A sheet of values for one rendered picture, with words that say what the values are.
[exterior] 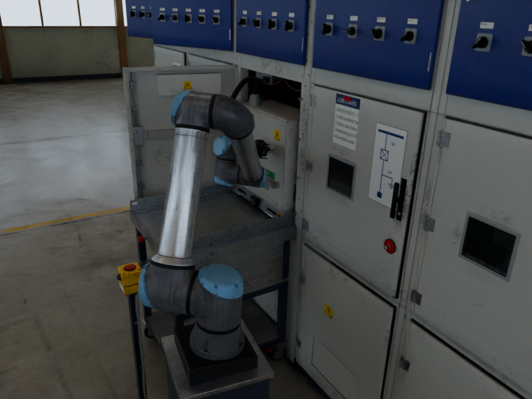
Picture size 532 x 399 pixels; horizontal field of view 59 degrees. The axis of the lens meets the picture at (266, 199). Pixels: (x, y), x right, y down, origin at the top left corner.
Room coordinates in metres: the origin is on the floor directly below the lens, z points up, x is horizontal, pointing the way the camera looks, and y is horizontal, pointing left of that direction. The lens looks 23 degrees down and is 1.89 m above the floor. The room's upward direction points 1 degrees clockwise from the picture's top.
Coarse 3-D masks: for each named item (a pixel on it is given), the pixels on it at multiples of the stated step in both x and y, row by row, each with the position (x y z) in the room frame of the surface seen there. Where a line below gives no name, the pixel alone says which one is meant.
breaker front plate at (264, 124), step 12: (264, 120) 2.35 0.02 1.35; (276, 120) 2.25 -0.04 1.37; (264, 132) 2.34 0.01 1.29; (276, 144) 2.25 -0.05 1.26; (276, 156) 2.24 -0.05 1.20; (276, 168) 2.24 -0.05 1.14; (276, 180) 2.24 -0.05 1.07; (264, 192) 2.33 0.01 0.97; (276, 192) 2.24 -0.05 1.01; (276, 204) 2.23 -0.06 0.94
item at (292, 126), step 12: (252, 108) 2.46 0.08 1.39; (264, 108) 2.45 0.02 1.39; (276, 108) 2.46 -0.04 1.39; (288, 108) 2.47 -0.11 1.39; (288, 120) 2.19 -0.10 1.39; (288, 132) 2.19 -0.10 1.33; (288, 144) 2.19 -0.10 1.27; (288, 156) 2.19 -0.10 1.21; (288, 168) 2.20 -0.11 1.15; (288, 180) 2.20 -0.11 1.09; (288, 192) 2.20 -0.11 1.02; (288, 204) 2.20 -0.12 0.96
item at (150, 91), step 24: (144, 72) 2.53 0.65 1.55; (168, 72) 2.58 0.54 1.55; (192, 72) 2.63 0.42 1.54; (216, 72) 2.68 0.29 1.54; (144, 96) 2.52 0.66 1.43; (168, 96) 2.57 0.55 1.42; (144, 120) 2.52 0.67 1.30; (168, 120) 2.57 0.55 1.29; (144, 144) 2.52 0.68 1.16; (168, 144) 2.57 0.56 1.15; (144, 168) 2.51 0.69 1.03; (168, 168) 2.56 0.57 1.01; (144, 192) 2.51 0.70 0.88
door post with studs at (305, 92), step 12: (312, 0) 2.14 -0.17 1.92; (312, 12) 2.13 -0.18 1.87; (312, 24) 2.13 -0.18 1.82; (312, 36) 2.12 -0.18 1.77; (300, 108) 2.18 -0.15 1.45; (300, 120) 2.18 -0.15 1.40; (300, 132) 2.17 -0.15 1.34; (300, 144) 2.17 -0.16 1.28; (300, 156) 2.16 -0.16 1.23; (300, 168) 2.15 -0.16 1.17; (300, 180) 2.15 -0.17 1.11; (300, 192) 2.14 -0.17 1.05; (300, 204) 2.14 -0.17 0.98; (300, 216) 2.14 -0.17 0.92; (300, 228) 2.13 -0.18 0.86; (300, 240) 2.13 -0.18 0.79
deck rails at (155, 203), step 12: (204, 192) 2.52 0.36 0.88; (216, 192) 2.56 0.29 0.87; (228, 192) 2.60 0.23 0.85; (144, 204) 2.34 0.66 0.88; (156, 204) 2.37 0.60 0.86; (288, 216) 2.16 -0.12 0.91; (240, 228) 2.02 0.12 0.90; (252, 228) 2.05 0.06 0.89; (264, 228) 2.09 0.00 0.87; (276, 228) 2.13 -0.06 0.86; (204, 240) 1.92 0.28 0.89; (216, 240) 1.95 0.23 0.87; (228, 240) 1.98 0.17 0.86
